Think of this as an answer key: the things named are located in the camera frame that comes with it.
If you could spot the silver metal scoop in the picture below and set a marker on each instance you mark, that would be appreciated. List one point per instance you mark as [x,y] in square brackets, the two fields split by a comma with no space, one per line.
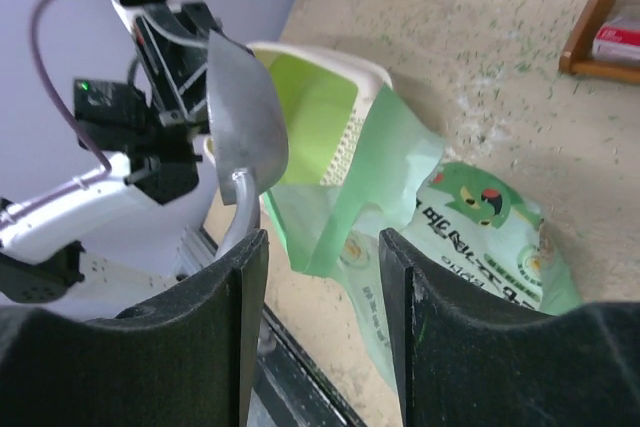
[248,133]

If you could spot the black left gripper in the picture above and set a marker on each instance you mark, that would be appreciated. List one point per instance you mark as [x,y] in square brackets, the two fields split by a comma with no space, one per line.
[172,46]

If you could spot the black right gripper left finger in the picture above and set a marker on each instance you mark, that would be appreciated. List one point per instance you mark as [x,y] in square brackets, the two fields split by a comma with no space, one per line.
[185,357]

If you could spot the beige green litter box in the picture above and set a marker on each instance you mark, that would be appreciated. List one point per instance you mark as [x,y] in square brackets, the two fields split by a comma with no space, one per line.
[325,96]

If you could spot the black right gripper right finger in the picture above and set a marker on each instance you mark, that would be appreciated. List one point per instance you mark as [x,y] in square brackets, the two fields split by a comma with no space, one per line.
[465,357]

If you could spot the wooden shelf rack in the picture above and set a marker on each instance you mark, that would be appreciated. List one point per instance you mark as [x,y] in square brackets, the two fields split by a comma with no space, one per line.
[575,57]

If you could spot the red white small box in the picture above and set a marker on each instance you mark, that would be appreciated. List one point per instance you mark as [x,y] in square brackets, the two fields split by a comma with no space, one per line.
[617,40]

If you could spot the green cat litter bag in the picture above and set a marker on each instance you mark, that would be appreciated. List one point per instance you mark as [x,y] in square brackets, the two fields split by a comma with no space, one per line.
[465,219]

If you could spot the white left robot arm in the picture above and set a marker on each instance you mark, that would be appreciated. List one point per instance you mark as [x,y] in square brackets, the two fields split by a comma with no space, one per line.
[112,237]

